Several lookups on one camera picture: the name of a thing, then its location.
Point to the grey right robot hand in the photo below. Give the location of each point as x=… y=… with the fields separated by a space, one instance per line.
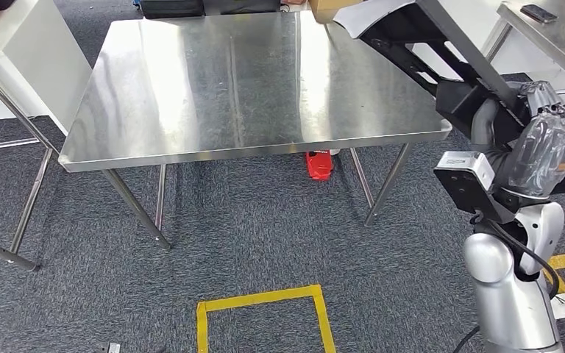
x=545 y=146

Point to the black plastic car part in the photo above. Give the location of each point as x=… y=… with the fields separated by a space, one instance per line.
x=458 y=97

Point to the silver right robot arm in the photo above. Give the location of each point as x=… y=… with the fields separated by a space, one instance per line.
x=506 y=302

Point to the stainless steel workbench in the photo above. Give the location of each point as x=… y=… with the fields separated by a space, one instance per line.
x=238 y=83

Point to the black smartphone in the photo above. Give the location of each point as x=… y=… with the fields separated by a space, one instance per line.
x=539 y=13

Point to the red plastic container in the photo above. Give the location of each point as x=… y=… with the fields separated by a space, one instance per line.
x=319 y=165

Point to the brown cardboard box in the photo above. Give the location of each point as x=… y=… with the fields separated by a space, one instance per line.
x=326 y=9

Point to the dark rounded object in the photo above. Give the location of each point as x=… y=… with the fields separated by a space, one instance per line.
x=2 y=4

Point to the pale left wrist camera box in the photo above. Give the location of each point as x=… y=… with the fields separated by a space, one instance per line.
x=110 y=348

